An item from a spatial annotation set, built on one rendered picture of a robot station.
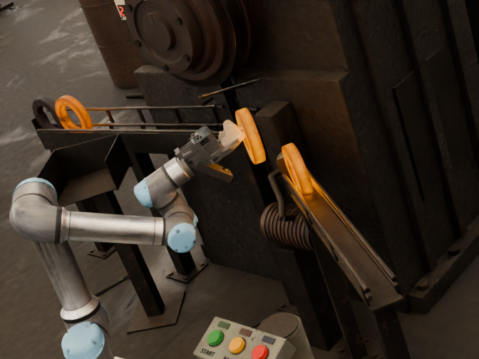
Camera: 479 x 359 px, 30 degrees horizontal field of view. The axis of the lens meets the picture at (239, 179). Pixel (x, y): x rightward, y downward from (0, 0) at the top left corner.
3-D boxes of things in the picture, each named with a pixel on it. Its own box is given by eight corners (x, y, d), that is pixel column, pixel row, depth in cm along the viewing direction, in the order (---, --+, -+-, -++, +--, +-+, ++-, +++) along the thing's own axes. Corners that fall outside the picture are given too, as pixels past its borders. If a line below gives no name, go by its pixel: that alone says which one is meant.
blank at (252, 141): (242, 101, 251) (231, 105, 251) (253, 115, 237) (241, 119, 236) (258, 151, 257) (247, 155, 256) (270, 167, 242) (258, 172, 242)
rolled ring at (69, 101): (83, 147, 363) (89, 143, 365) (89, 120, 348) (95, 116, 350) (52, 117, 367) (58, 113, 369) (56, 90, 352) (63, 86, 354)
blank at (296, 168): (311, 197, 260) (301, 201, 260) (291, 149, 263) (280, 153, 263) (315, 187, 245) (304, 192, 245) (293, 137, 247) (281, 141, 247)
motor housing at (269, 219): (323, 323, 306) (277, 192, 282) (376, 337, 291) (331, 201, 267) (301, 347, 299) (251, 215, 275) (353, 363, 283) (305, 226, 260)
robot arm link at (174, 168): (181, 191, 245) (177, 179, 252) (194, 181, 244) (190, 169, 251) (165, 171, 241) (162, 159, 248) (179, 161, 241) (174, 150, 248)
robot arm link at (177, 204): (179, 246, 246) (156, 218, 242) (176, 229, 257) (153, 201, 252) (202, 230, 246) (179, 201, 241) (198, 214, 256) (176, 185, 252)
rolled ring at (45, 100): (47, 97, 361) (53, 94, 363) (26, 100, 375) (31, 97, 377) (68, 137, 368) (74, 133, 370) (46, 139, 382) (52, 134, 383)
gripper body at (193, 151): (212, 132, 239) (175, 158, 240) (229, 155, 243) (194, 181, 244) (207, 122, 246) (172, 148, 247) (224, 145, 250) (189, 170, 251)
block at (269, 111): (296, 162, 291) (274, 97, 280) (314, 164, 285) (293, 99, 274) (275, 180, 285) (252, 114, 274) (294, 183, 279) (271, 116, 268)
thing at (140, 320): (127, 303, 358) (53, 149, 326) (187, 290, 351) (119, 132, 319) (114, 336, 340) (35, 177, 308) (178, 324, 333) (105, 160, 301)
